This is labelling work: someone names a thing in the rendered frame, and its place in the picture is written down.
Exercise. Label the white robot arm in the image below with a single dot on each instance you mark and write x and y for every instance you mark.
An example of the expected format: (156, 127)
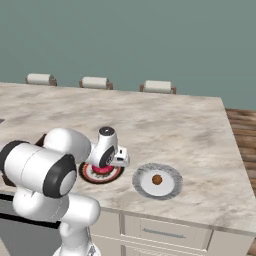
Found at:
(36, 166)

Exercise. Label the white cushioned wooden stool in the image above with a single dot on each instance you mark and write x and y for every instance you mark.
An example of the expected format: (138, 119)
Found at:
(95, 82)
(158, 86)
(39, 79)

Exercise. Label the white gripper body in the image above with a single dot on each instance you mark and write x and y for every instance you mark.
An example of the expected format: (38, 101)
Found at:
(122, 158)

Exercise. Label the cream cupboard door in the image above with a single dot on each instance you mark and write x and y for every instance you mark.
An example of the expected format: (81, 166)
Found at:
(108, 230)

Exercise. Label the cream drawer front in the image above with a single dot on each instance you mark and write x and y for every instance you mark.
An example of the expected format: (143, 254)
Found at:
(193, 230)

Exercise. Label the pink frosted donut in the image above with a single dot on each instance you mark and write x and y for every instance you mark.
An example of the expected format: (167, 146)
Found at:
(101, 170)

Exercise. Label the red black patterned plate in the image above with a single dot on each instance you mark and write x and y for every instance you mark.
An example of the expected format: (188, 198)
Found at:
(100, 178)

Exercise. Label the grey dishwasher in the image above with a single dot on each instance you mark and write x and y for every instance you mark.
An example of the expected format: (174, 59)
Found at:
(26, 236)

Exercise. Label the grey rimmed white plate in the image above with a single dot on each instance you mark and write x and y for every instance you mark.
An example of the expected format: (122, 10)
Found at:
(166, 186)

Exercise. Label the brown chocolate ball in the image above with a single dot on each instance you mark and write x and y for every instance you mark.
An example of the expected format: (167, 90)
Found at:
(157, 179)

